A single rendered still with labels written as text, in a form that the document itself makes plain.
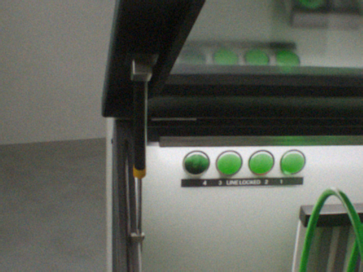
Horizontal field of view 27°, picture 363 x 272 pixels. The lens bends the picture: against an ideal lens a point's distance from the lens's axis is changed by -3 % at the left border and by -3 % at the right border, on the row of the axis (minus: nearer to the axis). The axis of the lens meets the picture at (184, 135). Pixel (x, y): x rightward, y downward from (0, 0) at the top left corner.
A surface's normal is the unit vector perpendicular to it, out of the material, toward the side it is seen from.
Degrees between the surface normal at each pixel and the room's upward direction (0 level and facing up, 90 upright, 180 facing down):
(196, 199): 90
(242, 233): 90
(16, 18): 90
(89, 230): 0
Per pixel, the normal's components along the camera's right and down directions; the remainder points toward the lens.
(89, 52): 0.29, 0.36
